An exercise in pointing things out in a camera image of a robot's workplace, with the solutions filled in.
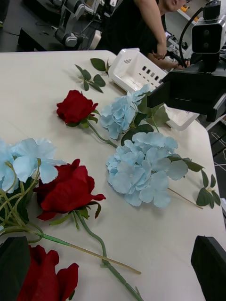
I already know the pale blue flower green stem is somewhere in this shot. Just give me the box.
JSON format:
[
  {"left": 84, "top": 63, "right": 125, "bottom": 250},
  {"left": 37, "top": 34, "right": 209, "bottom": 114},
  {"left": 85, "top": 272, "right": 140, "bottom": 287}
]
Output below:
[
  {"left": 100, "top": 84, "right": 170, "bottom": 146},
  {"left": 105, "top": 131, "right": 204, "bottom": 210},
  {"left": 0, "top": 137, "right": 142, "bottom": 275}
]

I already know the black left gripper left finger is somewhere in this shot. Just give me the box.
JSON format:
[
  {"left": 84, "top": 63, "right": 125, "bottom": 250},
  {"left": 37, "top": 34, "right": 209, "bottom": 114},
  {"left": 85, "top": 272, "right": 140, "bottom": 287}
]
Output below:
[{"left": 0, "top": 236, "right": 31, "bottom": 301}]

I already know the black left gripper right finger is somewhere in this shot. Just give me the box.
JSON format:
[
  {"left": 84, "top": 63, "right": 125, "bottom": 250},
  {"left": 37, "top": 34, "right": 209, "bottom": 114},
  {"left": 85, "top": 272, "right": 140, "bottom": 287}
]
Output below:
[{"left": 191, "top": 236, "right": 226, "bottom": 301}]

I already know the person's forearm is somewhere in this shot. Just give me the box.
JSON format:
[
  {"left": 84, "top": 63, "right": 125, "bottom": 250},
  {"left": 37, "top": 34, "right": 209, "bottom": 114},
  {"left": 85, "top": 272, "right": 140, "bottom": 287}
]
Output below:
[{"left": 134, "top": 0, "right": 167, "bottom": 47}]

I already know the green leaf sprig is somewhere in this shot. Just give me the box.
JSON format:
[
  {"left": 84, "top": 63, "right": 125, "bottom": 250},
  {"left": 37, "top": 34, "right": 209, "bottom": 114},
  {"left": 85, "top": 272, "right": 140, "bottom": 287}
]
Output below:
[
  {"left": 196, "top": 169, "right": 221, "bottom": 209},
  {"left": 74, "top": 63, "right": 106, "bottom": 94}
]

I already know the single green leaf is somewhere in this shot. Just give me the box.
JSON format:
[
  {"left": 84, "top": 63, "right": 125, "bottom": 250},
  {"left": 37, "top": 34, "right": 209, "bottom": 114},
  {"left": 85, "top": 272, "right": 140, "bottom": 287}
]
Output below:
[{"left": 90, "top": 57, "right": 112, "bottom": 76}]

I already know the black desk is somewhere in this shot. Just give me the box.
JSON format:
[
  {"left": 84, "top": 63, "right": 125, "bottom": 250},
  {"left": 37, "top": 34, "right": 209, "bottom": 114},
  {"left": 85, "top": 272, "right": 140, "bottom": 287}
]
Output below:
[{"left": 17, "top": 27, "right": 104, "bottom": 52}]

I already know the silver grey background robot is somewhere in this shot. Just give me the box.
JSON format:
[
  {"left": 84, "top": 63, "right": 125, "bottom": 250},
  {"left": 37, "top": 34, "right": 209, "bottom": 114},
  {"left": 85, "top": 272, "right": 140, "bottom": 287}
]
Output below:
[{"left": 48, "top": 0, "right": 86, "bottom": 48}]

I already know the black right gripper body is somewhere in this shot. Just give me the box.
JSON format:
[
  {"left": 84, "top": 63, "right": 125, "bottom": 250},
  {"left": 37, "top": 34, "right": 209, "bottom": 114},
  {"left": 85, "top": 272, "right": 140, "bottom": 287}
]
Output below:
[{"left": 195, "top": 71, "right": 226, "bottom": 122}]

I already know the shallow white box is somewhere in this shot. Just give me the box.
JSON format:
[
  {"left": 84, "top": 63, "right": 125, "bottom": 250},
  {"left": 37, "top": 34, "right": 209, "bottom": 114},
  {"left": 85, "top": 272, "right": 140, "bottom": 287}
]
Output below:
[{"left": 108, "top": 48, "right": 201, "bottom": 131}]

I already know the person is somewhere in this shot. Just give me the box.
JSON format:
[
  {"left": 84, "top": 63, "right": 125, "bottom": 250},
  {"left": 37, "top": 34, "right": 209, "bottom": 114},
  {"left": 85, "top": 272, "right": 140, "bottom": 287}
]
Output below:
[{"left": 101, "top": 0, "right": 192, "bottom": 71}]

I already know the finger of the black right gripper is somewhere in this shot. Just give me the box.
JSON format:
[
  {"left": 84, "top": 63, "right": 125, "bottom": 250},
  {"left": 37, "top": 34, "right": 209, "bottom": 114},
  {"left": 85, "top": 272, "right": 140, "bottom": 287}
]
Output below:
[
  {"left": 147, "top": 83, "right": 196, "bottom": 116},
  {"left": 162, "top": 70, "right": 196, "bottom": 92}
]

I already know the red rose green stem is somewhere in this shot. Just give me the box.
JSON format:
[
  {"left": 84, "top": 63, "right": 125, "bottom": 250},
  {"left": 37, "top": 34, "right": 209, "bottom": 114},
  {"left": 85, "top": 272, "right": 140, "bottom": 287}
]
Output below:
[
  {"left": 16, "top": 244, "right": 80, "bottom": 301},
  {"left": 56, "top": 89, "right": 118, "bottom": 149},
  {"left": 33, "top": 158, "right": 145, "bottom": 301}
]

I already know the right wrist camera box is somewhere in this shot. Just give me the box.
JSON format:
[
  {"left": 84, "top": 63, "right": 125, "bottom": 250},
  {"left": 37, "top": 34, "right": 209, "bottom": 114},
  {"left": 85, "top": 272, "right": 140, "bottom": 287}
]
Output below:
[{"left": 191, "top": 18, "right": 226, "bottom": 55}]

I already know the person's hand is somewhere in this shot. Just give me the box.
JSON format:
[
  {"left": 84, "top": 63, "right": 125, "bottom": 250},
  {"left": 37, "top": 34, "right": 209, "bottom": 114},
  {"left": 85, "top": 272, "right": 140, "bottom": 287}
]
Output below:
[{"left": 152, "top": 42, "right": 167, "bottom": 60}]

